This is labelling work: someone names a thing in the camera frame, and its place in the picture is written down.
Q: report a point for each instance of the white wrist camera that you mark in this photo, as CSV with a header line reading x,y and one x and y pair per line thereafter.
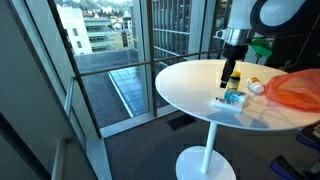
x,y
220,34

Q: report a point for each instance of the blue floor equipment piece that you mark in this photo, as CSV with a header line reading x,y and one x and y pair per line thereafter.
x,y
283,168
308,140

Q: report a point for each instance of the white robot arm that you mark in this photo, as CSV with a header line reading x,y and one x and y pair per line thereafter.
x,y
266,13

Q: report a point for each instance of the pale window handrail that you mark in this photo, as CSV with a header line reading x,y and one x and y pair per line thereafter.
x,y
69,96

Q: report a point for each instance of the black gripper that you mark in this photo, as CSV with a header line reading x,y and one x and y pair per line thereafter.
x,y
235,52

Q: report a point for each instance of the orange plastic bag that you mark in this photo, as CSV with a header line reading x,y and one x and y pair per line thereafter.
x,y
293,90

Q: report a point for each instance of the dark metal window railing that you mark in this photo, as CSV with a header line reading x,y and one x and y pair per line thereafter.
x,y
186,56

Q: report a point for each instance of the white table pedestal base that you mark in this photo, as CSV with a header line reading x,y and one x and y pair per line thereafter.
x,y
206,166

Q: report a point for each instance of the white bottle with orange label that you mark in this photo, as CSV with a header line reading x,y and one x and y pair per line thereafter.
x,y
255,85

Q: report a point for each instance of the brown bottle with yellow cap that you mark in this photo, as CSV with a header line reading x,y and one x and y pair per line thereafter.
x,y
234,82

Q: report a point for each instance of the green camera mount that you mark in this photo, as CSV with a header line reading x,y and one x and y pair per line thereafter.
x,y
261,47

